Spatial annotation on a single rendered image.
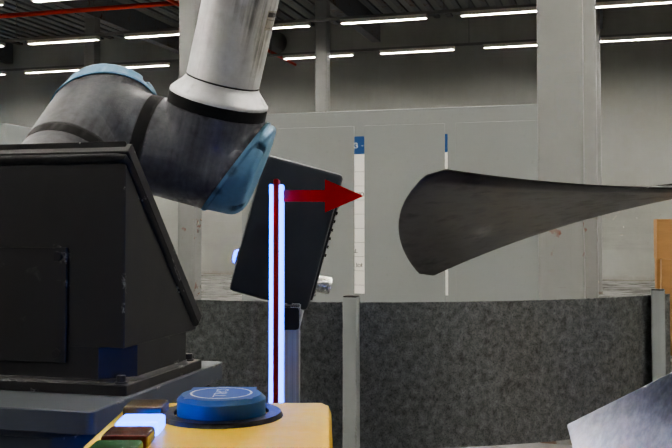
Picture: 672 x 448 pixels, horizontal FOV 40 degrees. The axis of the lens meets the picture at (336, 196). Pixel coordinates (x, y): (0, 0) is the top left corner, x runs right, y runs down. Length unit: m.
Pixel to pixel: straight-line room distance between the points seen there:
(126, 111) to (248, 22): 0.17
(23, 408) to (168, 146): 0.34
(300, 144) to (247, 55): 6.18
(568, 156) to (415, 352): 2.70
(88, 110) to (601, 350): 2.04
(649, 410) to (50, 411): 0.49
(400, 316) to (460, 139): 4.43
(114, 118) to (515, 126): 5.92
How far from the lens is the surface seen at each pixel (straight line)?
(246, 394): 0.43
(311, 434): 0.39
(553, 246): 5.10
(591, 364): 2.82
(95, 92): 1.10
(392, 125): 7.03
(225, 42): 1.04
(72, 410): 0.84
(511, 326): 2.66
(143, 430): 0.38
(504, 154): 6.87
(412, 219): 0.67
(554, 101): 5.14
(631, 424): 0.71
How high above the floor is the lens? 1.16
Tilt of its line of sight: 2 degrees up
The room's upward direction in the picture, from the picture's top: straight up
